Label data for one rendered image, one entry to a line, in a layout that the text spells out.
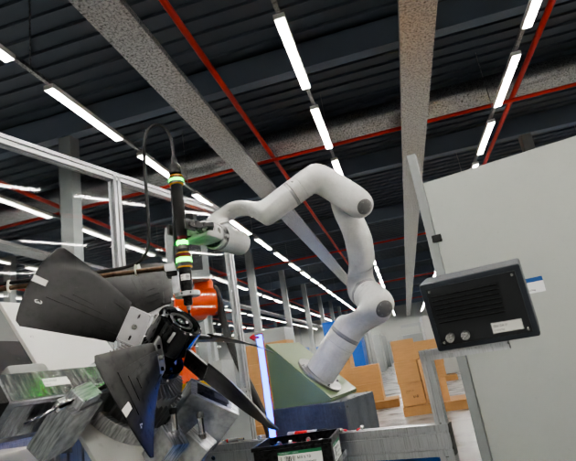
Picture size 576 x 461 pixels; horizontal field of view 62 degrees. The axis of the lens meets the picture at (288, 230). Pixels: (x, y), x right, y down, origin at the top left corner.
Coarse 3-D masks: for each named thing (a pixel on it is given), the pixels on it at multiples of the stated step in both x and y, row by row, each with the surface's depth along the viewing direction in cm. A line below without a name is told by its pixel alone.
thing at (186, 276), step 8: (176, 160) 146; (176, 168) 144; (184, 272) 135; (184, 280) 134; (184, 288) 134; (192, 288) 135; (184, 296) 133; (192, 296) 134; (184, 304) 133; (192, 304) 134
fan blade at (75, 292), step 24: (48, 264) 113; (72, 264) 116; (48, 288) 110; (72, 288) 113; (96, 288) 116; (24, 312) 104; (48, 312) 107; (72, 312) 111; (96, 312) 114; (120, 312) 117; (96, 336) 113
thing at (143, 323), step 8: (128, 312) 119; (136, 312) 120; (144, 312) 121; (128, 320) 119; (136, 320) 120; (144, 320) 121; (128, 328) 118; (136, 328) 119; (144, 328) 120; (120, 336) 117; (128, 336) 118; (136, 336) 119; (128, 344) 117; (136, 344) 118
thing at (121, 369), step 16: (112, 352) 94; (128, 352) 98; (144, 352) 104; (112, 368) 91; (128, 368) 96; (144, 368) 102; (112, 384) 89; (128, 384) 93; (144, 384) 99; (128, 400) 91; (144, 400) 98; (128, 416) 89; (144, 416) 95; (144, 432) 93; (144, 448) 90
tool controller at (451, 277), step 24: (504, 264) 126; (432, 288) 131; (456, 288) 128; (480, 288) 125; (504, 288) 123; (432, 312) 131; (456, 312) 129; (480, 312) 126; (504, 312) 123; (528, 312) 121; (456, 336) 129; (480, 336) 127; (504, 336) 124; (528, 336) 122
